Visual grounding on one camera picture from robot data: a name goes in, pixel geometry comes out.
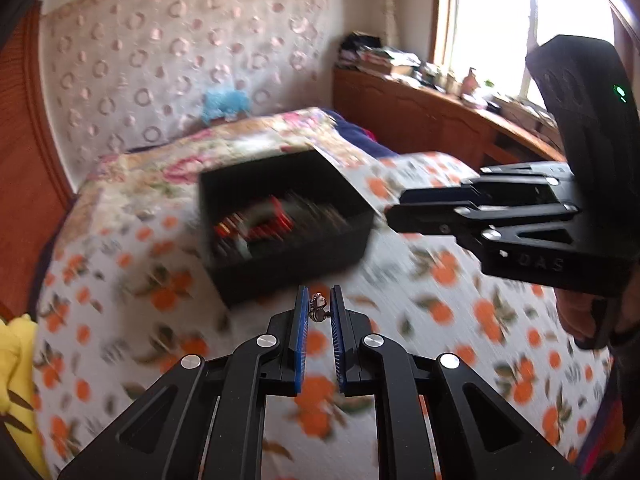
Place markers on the beige window drape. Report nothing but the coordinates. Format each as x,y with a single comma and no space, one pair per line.
385,0

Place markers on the yellow plush toy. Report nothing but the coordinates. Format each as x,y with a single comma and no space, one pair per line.
19,399

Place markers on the brown bottle on sill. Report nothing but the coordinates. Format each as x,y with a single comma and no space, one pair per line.
469,83

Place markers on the pile of clothes and books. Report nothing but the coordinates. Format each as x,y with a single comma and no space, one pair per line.
366,53

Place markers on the window with wooden frame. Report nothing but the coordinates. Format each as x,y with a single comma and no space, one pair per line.
492,37

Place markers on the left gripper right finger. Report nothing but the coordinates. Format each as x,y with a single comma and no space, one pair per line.
435,418

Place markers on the wooden side cabinet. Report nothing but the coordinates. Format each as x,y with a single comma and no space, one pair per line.
409,120

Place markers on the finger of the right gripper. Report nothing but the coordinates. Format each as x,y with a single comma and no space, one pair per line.
453,194
433,218

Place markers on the blue bubble wrap bundle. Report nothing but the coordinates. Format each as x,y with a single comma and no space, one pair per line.
224,104

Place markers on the green jade bangle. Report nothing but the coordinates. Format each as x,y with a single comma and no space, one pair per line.
267,220

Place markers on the black square jewelry box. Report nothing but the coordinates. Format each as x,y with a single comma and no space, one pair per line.
333,223

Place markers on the dark blue blanket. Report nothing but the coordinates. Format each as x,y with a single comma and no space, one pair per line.
358,136

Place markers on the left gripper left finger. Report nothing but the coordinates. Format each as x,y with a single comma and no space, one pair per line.
203,419

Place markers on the small silver earring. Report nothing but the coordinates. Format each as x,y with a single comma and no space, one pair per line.
318,308

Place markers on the floral quilt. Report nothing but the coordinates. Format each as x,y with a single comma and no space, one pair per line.
126,186

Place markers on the person's right hand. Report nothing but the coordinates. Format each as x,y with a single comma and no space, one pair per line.
574,312

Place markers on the pink circle sheer curtain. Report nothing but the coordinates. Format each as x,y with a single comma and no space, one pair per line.
118,75

